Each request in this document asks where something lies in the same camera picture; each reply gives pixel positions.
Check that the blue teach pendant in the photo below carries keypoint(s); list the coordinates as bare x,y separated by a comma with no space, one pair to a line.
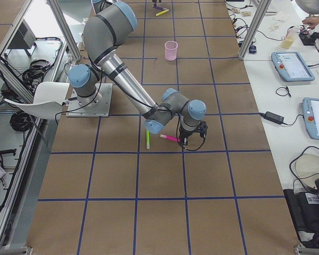
291,67
310,107

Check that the green highlighter pen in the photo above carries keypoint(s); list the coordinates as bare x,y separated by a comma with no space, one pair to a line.
147,139

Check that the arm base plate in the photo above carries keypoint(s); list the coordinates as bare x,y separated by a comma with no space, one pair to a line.
97,105

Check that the plastic bottle yellow liquid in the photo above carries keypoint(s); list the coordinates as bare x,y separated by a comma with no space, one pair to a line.
289,38

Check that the far blue teach pendant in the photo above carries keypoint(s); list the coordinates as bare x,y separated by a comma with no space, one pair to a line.
291,67

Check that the near blue teach pendant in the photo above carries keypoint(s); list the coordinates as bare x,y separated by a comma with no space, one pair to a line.
310,107

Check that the black power adapter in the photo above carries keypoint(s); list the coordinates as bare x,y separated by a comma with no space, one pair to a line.
275,118

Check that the aluminium frame post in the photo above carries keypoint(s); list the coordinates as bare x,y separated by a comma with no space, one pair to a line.
255,23

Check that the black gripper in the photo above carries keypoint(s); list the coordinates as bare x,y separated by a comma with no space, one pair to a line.
185,132

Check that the white plastic chair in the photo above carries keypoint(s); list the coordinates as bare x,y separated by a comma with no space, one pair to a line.
47,101

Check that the pink marker pen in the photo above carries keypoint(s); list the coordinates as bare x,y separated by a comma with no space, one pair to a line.
168,137

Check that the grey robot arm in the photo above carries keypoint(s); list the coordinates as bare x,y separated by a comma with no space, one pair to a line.
102,35

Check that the pink mesh cup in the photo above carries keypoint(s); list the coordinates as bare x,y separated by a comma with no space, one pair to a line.
171,50

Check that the yellow highlighter pen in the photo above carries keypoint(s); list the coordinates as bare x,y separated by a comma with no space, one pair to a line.
162,12

